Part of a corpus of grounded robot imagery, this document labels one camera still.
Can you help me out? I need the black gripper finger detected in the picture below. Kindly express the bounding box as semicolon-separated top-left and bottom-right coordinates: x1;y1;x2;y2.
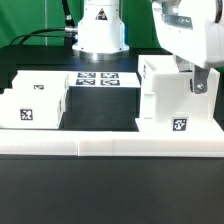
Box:
191;65;210;94

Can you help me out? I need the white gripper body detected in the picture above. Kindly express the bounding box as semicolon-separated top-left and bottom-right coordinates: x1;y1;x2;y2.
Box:
151;0;224;68

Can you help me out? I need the white drawer cabinet box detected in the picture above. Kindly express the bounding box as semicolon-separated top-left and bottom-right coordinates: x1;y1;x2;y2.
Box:
136;55;222;132

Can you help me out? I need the white drawer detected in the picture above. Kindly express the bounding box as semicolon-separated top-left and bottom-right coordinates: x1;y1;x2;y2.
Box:
0;90;66;129
12;70;69;96

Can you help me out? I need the white front drawer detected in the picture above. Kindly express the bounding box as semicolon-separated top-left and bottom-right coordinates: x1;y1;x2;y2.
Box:
0;90;66;129

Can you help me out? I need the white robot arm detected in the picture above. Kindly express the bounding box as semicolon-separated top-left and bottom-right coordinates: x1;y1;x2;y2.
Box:
72;0;224;94

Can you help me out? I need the white L-shaped fence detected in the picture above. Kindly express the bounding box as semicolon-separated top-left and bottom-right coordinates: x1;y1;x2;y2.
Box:
0;119;224;158

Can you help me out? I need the white marker sheet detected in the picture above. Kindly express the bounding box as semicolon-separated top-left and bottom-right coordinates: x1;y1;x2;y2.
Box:
68;71;140;88

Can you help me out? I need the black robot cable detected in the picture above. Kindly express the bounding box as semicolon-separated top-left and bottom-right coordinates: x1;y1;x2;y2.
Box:
9;0;80;46

